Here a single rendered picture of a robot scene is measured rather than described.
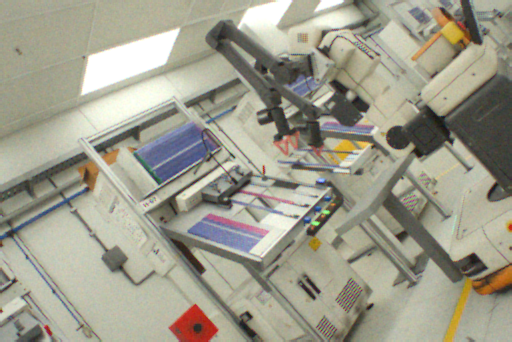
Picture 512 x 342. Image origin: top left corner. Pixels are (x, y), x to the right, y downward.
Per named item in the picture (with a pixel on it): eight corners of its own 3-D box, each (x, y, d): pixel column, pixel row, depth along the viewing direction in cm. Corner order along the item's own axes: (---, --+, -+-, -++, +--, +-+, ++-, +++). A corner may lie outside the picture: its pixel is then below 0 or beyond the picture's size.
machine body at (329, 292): (380, 297, 242) (313, 223, 248) (326, 387, 195) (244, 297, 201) (320, 321, 290) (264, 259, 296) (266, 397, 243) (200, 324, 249)
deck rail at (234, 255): (264, 269, 183) (262, 259, 180) (262, 272, 182) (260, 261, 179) (164, 232, 225) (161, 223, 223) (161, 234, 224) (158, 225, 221)
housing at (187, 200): (241, 181, 268) (237, 162, 262) (190, 220, 235) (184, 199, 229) (232, 179, 273) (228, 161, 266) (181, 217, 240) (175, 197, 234)
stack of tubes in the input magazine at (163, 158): (219, 147, 263) (192, 118, 266) (161, 184, 229) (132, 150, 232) (212, 158, 273) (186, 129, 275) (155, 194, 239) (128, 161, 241)
